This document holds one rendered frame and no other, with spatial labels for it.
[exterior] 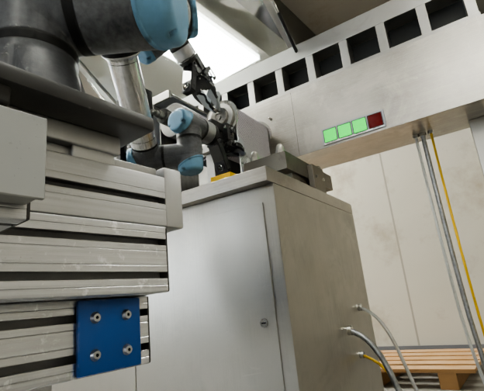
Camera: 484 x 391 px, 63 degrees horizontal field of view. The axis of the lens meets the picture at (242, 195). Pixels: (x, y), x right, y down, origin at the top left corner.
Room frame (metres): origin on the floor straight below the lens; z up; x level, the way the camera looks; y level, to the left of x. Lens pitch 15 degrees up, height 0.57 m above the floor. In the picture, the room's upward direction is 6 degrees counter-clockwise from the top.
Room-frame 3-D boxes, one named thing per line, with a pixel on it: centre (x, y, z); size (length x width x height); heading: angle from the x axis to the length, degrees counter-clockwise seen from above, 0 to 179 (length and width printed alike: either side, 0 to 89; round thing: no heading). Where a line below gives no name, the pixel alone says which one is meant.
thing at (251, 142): (1.44, -0.07, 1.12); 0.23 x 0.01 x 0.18; 148
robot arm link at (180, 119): (1.10, 0.14, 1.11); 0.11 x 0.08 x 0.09; 148
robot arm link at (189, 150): (1.10, 0.16, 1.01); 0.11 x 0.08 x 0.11; 91
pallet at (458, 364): (3.00, -0.90, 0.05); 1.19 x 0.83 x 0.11; 53
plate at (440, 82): (2.09, 0.36, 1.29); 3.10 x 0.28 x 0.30; 58
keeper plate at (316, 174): (1.37, -0.28, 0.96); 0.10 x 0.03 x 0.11; 148
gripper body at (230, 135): (1.24, 0.06, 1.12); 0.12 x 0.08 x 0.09; 148
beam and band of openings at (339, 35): (2.03, 0.40, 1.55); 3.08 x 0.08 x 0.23; 58
